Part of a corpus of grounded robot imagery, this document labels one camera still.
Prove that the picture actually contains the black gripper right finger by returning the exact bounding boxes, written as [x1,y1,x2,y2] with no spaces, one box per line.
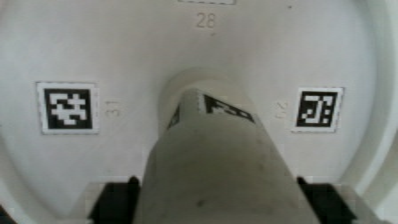
[297,177,357,224]

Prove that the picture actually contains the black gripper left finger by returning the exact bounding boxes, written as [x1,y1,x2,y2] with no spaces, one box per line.
[89,177,140,224]

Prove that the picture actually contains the white cylindrical table leg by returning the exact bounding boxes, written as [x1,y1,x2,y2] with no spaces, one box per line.
[133,89,318,224]

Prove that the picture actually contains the white round table top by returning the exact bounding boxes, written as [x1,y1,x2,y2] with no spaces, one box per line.
[0,0,398,224]

